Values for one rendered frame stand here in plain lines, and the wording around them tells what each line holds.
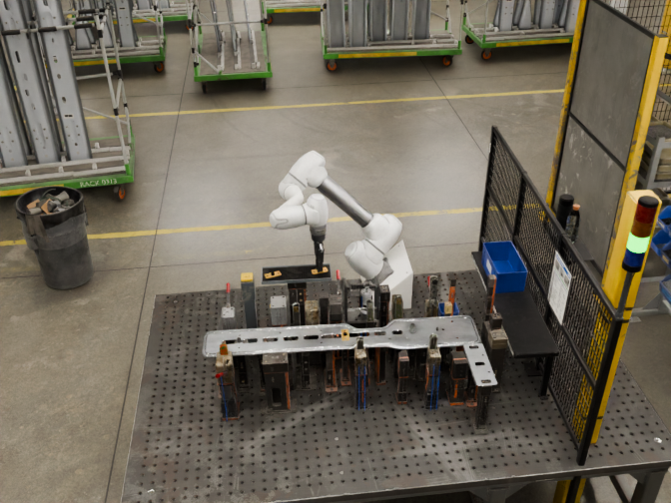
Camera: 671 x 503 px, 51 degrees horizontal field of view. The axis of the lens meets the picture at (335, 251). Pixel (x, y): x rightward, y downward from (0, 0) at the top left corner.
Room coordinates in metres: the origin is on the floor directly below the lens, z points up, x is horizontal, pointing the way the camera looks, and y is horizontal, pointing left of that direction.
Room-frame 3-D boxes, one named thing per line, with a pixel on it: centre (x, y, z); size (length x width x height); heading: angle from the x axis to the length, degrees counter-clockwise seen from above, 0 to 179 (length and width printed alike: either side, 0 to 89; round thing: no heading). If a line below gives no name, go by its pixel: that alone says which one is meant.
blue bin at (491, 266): (3.17, -0.92, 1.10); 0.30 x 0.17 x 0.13; 4
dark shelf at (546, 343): (2.98, -0.93, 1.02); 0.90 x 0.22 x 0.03; 3
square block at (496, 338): (2.64, -0.79, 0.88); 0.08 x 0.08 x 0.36; 3
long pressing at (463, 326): (2.72, -0.02, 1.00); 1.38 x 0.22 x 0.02; 93
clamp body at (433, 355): (2.55, -0.46, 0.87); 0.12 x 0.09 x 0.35; 3
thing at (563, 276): (2.69, -1.06, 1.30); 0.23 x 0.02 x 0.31; 3
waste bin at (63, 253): (4.71, 2.17, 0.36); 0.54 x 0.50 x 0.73; 6
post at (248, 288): (3.03, 0.47, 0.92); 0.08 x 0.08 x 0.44; 3
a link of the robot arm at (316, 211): (3.06, 0.10, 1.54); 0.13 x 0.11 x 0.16; 109
